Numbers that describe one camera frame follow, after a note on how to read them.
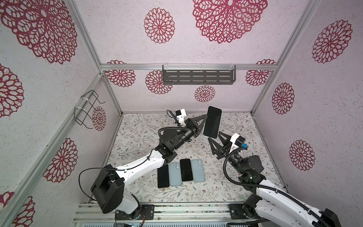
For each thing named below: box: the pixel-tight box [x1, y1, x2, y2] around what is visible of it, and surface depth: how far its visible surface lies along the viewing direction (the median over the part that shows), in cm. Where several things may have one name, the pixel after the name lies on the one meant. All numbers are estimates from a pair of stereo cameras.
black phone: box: [157, 164, 170, 189], surface depth 87 cm
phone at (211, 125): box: [202, 104, 223, 140], surface depth 64 cm
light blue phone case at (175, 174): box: [167, 161, 183, 186], surface depth 88 cm
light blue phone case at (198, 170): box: [190, 158, 206, 183], surface depth 91 cm
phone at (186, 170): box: [179, 158, 194, 182], surface depth 92 cm
